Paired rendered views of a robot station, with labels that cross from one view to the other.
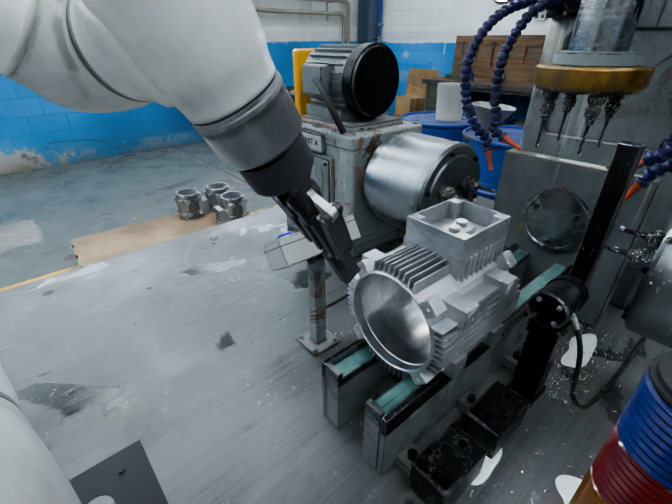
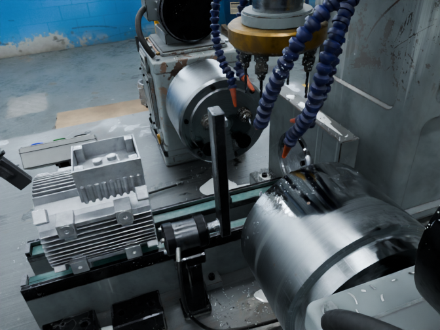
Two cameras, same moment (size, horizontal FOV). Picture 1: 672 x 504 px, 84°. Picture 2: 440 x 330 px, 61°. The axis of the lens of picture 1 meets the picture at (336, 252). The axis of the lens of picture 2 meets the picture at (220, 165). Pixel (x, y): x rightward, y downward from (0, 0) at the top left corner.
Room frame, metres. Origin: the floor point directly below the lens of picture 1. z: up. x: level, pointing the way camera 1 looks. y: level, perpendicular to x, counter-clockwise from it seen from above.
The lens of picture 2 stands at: (0.03, -0.62, 1.49)
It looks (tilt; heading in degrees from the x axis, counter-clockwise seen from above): 33 degrees down; 23
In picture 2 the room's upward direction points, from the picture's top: 4 degrees counter-clockwise
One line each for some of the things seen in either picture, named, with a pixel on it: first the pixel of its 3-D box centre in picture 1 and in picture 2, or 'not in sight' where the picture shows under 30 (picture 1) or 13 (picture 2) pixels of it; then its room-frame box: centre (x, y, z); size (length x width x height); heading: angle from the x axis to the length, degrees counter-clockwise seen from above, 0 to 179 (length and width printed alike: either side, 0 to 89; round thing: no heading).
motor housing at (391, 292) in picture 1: (431, 296); (98, 210); (0.48, -0.15, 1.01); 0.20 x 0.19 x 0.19; 130
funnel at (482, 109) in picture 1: (490, 126); not in sight; (2.26, -0.91, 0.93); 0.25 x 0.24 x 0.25; 131
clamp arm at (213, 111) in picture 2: (599, 226); (219, 177); (0.52, -0.41, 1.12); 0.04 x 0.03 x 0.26; 130
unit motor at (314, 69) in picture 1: (332, 122); (172, 42); (1.17, 0.01, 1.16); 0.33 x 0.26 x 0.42; 40
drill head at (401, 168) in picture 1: (407, 180); (209, 103); (0.98, -0.20, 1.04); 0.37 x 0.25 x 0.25; 40
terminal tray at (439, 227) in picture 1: (455, 237); (109, 167); (0.51, -0.18, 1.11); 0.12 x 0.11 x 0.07; 130
